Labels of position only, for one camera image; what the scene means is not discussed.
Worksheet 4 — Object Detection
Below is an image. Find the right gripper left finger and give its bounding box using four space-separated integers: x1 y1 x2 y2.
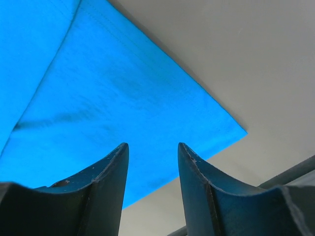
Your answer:
0 143 129 236

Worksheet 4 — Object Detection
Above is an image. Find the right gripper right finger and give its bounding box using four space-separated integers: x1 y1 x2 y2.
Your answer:
177 142 315 236

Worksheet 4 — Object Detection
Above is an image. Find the blue t shirt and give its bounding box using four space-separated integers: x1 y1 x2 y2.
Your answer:
0 0 246 207

